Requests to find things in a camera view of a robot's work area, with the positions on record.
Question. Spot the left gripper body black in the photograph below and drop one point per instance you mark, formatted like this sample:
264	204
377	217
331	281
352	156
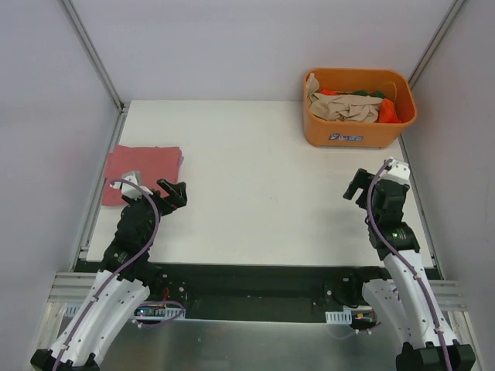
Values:
165	201

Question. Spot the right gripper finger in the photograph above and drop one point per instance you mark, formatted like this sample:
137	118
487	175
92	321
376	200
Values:
361	180
362	200

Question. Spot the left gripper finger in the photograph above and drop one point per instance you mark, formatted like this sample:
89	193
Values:
172	189
171	203

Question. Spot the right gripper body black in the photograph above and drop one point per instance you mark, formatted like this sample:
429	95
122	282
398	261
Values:
368	189

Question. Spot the beige t shirt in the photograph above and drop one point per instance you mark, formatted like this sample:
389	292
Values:
341	107

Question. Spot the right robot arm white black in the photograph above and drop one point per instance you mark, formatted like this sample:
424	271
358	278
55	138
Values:
405	303

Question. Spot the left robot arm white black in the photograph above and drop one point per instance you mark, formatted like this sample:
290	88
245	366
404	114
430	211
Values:
124	280

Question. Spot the folded pink t shirt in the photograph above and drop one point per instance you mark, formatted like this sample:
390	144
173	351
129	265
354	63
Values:
153	163

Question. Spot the orange t shirt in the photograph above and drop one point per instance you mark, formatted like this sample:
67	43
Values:
388	113

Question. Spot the green t shirt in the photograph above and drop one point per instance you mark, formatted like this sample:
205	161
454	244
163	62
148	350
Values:
365	93

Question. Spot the orange plastic basket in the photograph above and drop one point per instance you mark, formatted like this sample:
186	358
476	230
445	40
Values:
321	133

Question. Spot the left aluminium upright profile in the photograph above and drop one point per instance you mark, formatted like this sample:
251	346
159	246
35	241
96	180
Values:
92	54

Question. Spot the aluminium upright profile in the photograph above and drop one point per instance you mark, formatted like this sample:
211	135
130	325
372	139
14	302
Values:
92	54
445	25

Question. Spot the right aluminium upright profile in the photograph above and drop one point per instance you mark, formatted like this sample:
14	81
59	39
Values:
445	25

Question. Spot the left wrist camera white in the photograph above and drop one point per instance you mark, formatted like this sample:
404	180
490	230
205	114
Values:
131	184

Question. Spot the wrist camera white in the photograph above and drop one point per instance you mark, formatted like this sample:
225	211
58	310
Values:
397	171
131	184

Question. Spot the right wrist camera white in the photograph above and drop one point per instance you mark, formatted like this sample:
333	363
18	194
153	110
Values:
397	171

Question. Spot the aluminium frame rail front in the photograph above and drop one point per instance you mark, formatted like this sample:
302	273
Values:
72	287

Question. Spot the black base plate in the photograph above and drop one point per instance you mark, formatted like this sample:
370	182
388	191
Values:
263	293

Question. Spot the left white cable duct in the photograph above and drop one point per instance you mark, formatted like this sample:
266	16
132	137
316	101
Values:
142	313

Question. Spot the white cable duct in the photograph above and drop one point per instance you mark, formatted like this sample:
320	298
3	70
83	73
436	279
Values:
142	313
339	317

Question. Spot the right white cable duct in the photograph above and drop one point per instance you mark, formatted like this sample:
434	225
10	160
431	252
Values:
339	317

